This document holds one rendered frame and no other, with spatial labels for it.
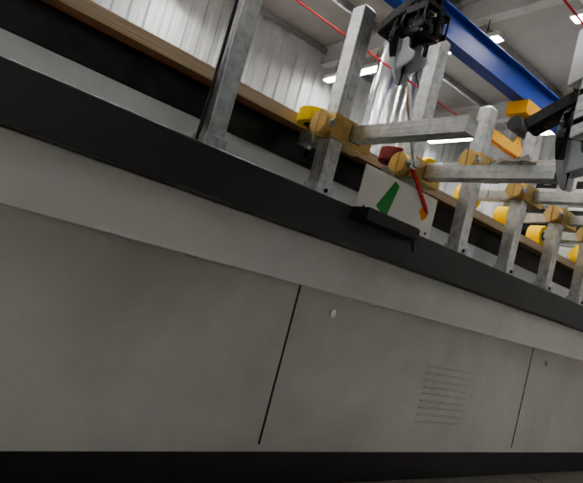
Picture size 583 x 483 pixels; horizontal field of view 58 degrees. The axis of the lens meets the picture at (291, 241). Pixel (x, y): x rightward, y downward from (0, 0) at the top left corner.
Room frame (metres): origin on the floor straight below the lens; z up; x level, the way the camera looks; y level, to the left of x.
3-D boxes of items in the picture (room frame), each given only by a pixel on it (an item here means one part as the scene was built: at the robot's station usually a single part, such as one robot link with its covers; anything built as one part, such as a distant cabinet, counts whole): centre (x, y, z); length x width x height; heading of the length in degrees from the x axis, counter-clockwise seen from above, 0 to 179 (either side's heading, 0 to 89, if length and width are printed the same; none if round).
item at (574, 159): (0.93, -0.46, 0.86); 0.06 x 0.03 x 0.09; 38
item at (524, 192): (1.52, -0.63, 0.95); 0.13 x 0.06 x 0.05; 128
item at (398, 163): (1.22, -0.24, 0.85); 0.13 x 0.06 x 0.05; 128
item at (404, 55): (1.02, -0.13, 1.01); 0.06 x 0.03 x 0.09; 34
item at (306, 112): (1.16, 0.02, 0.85); 0.08 x 0.08 x 0.11
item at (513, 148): (5.88, -2.21, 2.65); 1.70 x 0.09 x 0.32; 126
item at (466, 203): (1.35, -0.42, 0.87); 0.03 x 0.03 x 0.48; 38
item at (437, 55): (1.20, -0.22, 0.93); 0.03 x 0.03 x 0.48; 38
